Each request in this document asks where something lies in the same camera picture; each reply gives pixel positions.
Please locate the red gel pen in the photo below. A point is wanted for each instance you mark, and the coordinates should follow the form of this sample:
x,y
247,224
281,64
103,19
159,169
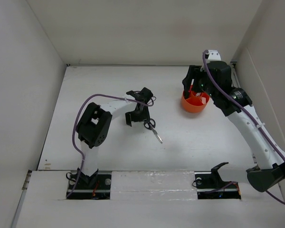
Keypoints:
x,y
190,85

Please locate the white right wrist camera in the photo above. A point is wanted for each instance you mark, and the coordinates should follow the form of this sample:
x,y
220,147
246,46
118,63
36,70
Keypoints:
x,y
212,55

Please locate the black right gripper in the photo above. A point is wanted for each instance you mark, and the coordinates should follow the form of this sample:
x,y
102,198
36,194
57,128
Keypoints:
x,y
190,75

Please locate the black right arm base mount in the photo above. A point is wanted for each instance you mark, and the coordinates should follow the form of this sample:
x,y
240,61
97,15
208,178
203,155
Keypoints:
x,y
209,185

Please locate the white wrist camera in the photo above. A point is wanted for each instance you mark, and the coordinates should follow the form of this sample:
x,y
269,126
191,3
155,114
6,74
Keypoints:
x,y
212,55
131,93

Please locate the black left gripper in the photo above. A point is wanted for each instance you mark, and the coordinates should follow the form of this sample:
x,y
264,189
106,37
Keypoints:
x,y
143,118

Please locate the black handled scissors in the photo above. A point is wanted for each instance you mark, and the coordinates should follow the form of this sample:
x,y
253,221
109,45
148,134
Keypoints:
x,y
153,129

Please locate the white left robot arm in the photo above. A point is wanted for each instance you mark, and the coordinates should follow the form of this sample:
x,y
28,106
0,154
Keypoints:
x,y
93,127

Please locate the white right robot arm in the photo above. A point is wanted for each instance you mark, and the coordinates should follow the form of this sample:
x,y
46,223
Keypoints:
x,y
237,106

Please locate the orange round desk organizer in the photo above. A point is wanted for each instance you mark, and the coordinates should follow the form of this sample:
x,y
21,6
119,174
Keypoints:
x,y
195,104

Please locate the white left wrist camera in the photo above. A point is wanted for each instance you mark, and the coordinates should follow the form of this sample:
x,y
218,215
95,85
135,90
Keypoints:
x,y
131,93

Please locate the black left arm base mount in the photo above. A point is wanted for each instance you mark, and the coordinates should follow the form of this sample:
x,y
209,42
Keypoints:
x,y
99,189

